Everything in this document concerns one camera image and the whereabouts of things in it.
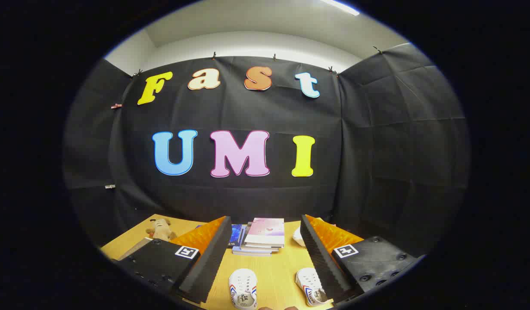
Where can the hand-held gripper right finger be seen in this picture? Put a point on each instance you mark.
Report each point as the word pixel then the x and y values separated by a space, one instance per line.
pixel 319 258

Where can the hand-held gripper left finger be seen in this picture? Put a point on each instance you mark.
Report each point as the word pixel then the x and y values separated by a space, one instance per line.
pixel 209 262

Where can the white canvas shoe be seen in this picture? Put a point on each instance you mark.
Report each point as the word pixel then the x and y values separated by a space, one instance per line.
pixel 242 284
pixel 309 282

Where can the brown fabric storage box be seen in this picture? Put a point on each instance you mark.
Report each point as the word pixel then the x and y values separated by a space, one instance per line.
pixel 135 249

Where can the white plush toy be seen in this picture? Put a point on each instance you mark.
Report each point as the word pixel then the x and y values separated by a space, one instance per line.
pixel 298 237

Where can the dark blue book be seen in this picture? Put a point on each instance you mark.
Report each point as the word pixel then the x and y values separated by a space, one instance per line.
pixel 235 234

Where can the light blue book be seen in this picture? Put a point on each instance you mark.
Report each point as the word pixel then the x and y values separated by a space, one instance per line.
pixel 250 253

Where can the white book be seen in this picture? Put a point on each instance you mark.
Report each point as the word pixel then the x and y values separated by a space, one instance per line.
pixel 258 248

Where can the brown plush toy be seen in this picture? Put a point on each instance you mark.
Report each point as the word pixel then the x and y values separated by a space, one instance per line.
pixel 161 230

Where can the pink cover book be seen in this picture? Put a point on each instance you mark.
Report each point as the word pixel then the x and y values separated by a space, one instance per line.
pixel 266 230

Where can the black backdrop cloth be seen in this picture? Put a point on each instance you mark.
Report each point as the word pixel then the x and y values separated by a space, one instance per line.
pixel 355 150

